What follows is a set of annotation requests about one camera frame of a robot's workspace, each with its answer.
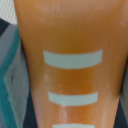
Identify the grey-green gripper right finger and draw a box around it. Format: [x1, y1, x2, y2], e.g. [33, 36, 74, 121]
[114, 89, 128, 128]

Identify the beige woven placemat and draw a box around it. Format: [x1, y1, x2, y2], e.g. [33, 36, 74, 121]
[0, 0, 17, 24]

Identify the orange toy bread loaf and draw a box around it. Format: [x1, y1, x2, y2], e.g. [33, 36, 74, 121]
[14, 0, 128, 128]

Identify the grey-green gripper left finger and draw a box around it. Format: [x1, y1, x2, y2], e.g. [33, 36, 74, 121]
[0, 23, 34, 128]

